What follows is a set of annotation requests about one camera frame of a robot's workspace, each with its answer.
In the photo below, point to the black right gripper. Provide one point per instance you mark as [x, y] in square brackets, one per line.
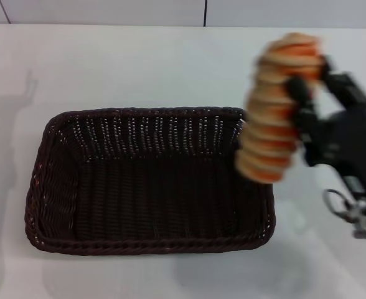
[348, 140]

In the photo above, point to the sliced bread loaf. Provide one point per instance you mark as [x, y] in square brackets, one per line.
[270, 124]

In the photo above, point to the dark brown woven basket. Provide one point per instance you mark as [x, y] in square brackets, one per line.
[145, 199]

